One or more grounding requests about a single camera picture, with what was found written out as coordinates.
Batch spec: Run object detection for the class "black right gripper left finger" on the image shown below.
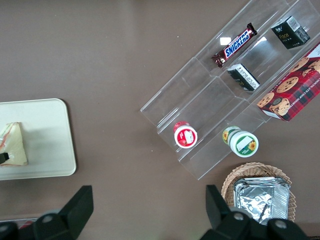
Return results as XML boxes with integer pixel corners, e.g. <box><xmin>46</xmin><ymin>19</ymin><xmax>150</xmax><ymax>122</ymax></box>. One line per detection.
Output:
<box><xmin>0</xmin><ymin>184</ymin><xmax>94</xmax><ymax>240</ymax></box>

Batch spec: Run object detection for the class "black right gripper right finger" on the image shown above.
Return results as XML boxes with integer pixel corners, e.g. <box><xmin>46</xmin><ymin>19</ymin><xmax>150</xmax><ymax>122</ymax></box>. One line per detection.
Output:
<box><xmin>199</xmin><ymin>184</ymin><xmax>311</xmax><ymax>240</ymax></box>

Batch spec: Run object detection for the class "triangular sandwich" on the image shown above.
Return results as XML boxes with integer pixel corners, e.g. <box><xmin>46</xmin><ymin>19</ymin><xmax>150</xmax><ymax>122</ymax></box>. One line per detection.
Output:
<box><xmin>0</xmin><ymin>121</ymin><xmax>29</xmax><ymax>167</ymax></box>

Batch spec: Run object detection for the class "woven wicker basket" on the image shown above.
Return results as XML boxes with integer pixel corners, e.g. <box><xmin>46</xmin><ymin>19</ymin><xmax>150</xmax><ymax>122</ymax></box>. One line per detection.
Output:
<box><xmin>221</xmin><ymin>162</ymin><xmax>297</xmax><ymax>223</ymax></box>

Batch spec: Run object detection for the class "cream rectangular plastic tray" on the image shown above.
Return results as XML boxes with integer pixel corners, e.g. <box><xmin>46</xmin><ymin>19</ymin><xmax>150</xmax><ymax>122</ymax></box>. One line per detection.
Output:
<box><xmin>0</xmin><ymin>98</ymin><xmax>77</xmax><ymax>181</ymax></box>

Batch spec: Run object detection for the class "aluminium foil container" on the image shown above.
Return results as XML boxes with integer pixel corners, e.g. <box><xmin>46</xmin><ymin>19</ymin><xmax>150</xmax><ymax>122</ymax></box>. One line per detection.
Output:
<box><xmin>232</xmin><ymin>176</ymin><xmax>291</xmax><ymax>226</ymax></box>

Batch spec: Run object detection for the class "small red object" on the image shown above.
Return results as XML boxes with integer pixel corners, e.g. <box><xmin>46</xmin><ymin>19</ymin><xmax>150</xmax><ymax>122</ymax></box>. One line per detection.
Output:
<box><xmin>18</xmin><ymin>219</ymin><xmax>35</xmax><ymax>230</ymax></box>

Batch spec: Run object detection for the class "green sunflower lidded cup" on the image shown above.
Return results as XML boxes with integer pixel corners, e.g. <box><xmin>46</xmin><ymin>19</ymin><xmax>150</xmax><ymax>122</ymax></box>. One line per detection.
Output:
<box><xmin>222</xmin><ymin>125</ymin><xmax>259</xmax><ymax>158</ymax></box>

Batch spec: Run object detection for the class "red strawberry lidded cup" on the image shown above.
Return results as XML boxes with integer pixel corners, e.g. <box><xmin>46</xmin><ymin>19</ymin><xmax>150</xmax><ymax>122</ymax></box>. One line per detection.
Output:
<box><xmin>173</xmin><ymin>120</ymin><xmax>199</xmax><ymax>149</ymax></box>

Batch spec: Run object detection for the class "clear acrylic tiered display shelf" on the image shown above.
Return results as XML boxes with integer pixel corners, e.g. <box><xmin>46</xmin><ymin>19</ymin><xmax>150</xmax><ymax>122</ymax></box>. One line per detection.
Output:
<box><xmin>139</xmin><ymin>0</ymin><xmax>320</xmax><ymax>181</ymax></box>

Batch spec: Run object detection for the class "small black carton box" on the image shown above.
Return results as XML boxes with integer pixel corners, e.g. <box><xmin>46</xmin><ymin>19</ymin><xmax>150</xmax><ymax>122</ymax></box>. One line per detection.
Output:
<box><xmin>226</xmin><ymin>63</ymin><xmax>261</xmax><ymax>92</ymax></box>

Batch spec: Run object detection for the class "red chocolate chip cookie box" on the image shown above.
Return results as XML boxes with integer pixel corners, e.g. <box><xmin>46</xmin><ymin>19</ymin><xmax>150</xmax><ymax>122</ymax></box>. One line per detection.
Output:
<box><xmin>256</xmin><ymin>41</ymin><xmax>320</xmax><ymax>123</ymax></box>

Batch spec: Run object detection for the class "Snickers chocolate bar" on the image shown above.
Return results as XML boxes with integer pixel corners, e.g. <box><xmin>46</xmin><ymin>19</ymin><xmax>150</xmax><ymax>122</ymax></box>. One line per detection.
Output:
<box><xmin>211</xmin><ymin>22</ymin><xmax>258</xmax><ymax>69</ymax></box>

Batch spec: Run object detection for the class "black Face carton box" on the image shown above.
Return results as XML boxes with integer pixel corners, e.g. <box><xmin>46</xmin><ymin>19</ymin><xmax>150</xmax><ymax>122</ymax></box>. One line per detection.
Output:
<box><xmin>270</xmin><ymin>15</ymin><xmax>311</xmax><ymax>50</ymax></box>

